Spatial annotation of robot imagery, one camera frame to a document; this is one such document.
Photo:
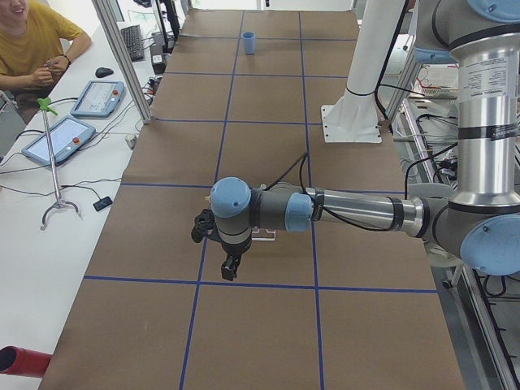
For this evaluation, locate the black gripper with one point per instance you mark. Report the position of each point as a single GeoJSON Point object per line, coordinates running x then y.
{"type": "Point", "coordinates": [235, 249]}

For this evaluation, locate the light blue plastic cup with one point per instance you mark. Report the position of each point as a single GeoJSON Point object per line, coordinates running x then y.
{"type": "Point", "coordinates": [249, 42]}

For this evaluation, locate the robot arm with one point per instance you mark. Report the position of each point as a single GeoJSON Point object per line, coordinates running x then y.
{"type": "Point", "coordinates": [479, 222]}

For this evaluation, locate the small metal cup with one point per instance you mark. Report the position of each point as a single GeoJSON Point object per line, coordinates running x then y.
{"type": "Point", "coordinates": [131, 140]}

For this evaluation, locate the small black device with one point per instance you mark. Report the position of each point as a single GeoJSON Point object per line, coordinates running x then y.
{"type": "Point", "coordinates": [102, 203]}

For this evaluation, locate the near blue teach pendant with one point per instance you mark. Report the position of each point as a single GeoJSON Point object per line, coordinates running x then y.
{"type": "Point", "coordinates": [67, 136]}

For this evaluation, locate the blue teach pendant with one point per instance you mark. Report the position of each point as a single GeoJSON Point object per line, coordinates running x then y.
{"type": "Point", "coordinates": [98, 99]}
{"type": "Point", "coordinates": [67, 136]}

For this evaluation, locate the far blue teach pendant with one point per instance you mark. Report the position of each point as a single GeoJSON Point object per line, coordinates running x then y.
{"type": "Point", "coordinates": [98, 99]}

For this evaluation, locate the red cylinder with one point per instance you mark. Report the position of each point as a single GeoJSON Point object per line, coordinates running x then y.
{"type": "Point", "coordinates": [24, 362]}

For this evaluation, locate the black computer mouse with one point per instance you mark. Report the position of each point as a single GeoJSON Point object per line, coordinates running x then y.
{"type": "Point", "coordinates": [103, 72]}

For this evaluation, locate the metal stand with green clip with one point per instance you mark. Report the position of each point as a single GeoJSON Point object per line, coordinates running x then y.
{"type": "Point", "coordinates": [60, 202]}

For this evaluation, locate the black keyboard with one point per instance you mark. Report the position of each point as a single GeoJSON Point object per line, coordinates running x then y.
{"type": "Point", "coordinates": [133, 41]}

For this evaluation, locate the person in yellow shirt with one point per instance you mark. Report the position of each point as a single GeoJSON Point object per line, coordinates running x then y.
{"type": "Point", "coordinates": [38, 45]}

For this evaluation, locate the white wire cup holder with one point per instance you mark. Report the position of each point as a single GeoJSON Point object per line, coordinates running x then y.
{"type": "Point", "coordinates": [262, 234]}

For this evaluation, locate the aluminium frame post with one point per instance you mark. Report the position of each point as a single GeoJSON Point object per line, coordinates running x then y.
{"type": "Point", "coordinates": [107, 19]}

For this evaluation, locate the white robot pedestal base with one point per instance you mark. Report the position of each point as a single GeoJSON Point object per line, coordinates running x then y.
{"type": "Point", "coordinates": [354, 117]}

